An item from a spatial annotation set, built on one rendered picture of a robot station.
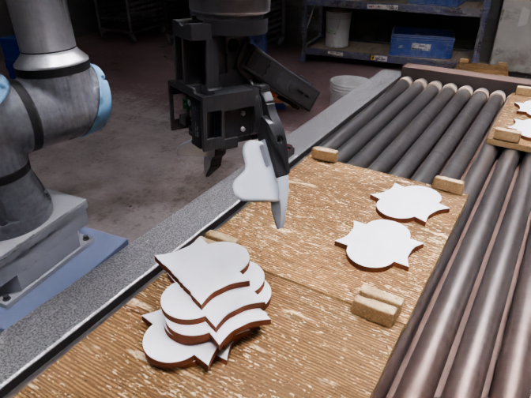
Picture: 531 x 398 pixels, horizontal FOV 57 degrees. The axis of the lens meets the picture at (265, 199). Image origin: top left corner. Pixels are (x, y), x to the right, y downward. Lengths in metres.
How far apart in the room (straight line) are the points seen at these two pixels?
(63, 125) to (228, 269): 0.37
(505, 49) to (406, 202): 4.56
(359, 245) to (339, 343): 0.21
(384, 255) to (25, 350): 0.53
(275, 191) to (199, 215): 0.46
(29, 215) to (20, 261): 0.07
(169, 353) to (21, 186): 0.39
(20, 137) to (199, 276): 0.36
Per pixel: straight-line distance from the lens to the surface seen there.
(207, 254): 0.68
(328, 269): 0.76
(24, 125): 0.83
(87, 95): 0.86
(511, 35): 5.41
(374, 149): 1.21
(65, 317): 0.76
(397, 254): 0.80
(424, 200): 0.96
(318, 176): 1.02
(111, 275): 0.81
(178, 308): 0.62
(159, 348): 0.62
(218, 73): 0.46
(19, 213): 0.86
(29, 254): 0.88
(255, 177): 0.47
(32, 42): 0.85
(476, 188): 1.10
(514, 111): 1.53
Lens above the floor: 1.41
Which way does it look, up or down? 30 degrees down
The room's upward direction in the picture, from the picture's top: straight up
